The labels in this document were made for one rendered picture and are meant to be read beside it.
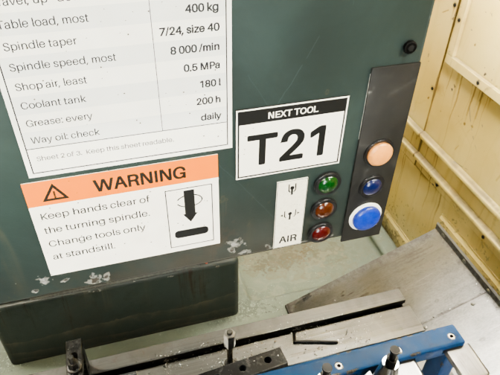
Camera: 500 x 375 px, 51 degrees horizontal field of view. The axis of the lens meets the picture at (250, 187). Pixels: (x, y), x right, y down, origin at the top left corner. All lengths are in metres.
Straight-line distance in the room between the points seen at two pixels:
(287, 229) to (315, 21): 0.21
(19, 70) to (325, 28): 0.22
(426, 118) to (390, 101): 1.27
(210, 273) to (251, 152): 1.12
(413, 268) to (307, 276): 0.40
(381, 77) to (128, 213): 0.24
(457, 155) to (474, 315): 0.45
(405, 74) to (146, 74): 0.21
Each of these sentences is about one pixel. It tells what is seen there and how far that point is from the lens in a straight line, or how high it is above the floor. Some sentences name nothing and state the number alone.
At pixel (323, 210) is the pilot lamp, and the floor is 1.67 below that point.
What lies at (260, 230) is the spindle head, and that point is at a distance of 0.51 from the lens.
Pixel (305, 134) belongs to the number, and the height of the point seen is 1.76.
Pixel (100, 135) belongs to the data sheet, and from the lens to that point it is 0.41.
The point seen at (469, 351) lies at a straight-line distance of 1.03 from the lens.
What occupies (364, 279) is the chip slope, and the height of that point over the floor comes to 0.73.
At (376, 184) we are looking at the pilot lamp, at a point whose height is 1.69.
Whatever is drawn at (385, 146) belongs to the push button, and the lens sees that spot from 0.49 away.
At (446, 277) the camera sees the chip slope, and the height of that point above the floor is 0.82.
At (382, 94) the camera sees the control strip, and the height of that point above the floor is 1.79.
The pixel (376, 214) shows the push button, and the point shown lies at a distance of 0.54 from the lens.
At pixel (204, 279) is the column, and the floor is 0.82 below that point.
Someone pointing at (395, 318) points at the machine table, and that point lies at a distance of 1.44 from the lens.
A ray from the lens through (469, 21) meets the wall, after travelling 1.55.
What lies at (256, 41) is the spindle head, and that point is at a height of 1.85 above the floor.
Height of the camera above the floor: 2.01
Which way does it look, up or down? 39 degrees down
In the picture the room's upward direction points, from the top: 1 degrees clockwise
